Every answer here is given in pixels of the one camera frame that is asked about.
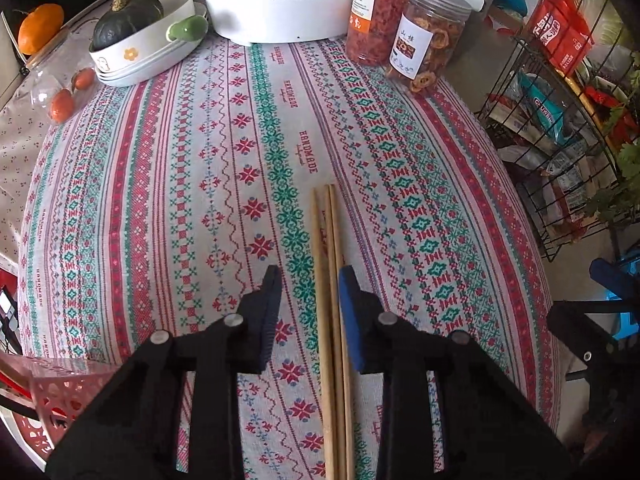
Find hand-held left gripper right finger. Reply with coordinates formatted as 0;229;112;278
338;266;581;480

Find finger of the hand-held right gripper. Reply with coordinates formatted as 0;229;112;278
546;301;640;421
589;257;640;302

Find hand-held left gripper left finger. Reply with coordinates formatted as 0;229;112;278
45;265;284;480

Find light wooden chopstick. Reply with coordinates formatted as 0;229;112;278
326;184;357;480
311;187;342;480

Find light blue plastic stool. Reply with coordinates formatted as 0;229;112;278
597;255;640;341

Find green leafy celery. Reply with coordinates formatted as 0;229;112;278
582;50;640;226

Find red green patterned tablecloth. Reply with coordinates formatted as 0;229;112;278
15;35;561;480

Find teal snack packet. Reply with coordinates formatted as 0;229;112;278
517;72;566;143

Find red perforated plastic basket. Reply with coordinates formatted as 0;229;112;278
27;360;126;441

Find red snack packets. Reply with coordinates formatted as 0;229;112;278
527;0;593;78

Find white oval dish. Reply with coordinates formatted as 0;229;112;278
96;5;210;87

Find jar of dried fruit slices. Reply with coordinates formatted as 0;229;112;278
385;0;473;95

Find white flower-print baking dish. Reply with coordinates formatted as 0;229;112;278
89;0;210;75

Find jar of dried red berries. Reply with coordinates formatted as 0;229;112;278
346;0;423;67

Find white electric pot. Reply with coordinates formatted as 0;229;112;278
195;0;486;43

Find dark green pumpkin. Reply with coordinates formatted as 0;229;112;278
91;0;165;52

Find orange pumpkin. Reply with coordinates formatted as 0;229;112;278
18;3;66;56

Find black wire rack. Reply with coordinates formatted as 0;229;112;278
475;0;640;263

